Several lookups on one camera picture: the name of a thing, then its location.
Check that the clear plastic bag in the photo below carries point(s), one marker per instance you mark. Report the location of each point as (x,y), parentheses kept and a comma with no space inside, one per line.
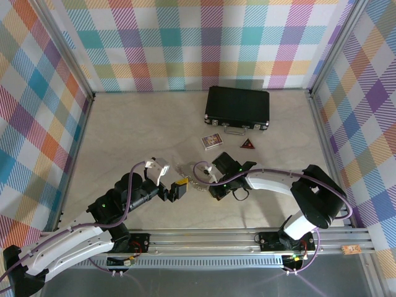
(182,169)

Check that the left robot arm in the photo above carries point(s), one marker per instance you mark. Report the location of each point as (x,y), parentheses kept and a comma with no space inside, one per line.
(68,250)

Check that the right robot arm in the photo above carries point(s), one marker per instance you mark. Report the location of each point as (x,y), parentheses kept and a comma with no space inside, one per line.
(318,198)

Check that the red black triangle badge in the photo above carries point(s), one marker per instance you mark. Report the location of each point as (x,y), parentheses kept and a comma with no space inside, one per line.
(247,144)

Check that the playing card box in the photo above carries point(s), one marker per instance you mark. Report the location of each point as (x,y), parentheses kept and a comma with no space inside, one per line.
(212,141)

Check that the black carry case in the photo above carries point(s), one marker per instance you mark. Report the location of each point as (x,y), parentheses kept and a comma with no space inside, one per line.
(236,105)

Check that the small orange circuit board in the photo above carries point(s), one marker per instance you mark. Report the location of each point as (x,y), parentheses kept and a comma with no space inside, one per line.
(351,249)

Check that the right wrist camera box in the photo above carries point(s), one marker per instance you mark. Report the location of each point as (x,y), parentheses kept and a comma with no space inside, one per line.
(206,171)

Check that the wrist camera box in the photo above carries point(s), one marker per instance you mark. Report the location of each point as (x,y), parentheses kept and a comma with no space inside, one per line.
(206,171)
(163,165)

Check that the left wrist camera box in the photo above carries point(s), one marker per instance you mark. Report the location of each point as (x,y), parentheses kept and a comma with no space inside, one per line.
(163,165)

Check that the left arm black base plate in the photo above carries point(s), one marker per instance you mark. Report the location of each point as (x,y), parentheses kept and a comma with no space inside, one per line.
(139,242)

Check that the aluminium mounting rail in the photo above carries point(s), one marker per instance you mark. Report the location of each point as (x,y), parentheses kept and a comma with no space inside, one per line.
(201,244)

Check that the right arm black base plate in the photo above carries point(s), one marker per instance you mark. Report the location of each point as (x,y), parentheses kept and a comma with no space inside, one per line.
(269,241)

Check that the aluminium frame post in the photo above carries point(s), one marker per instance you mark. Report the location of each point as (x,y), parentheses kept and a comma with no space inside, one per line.
(337,46)
(63,46)

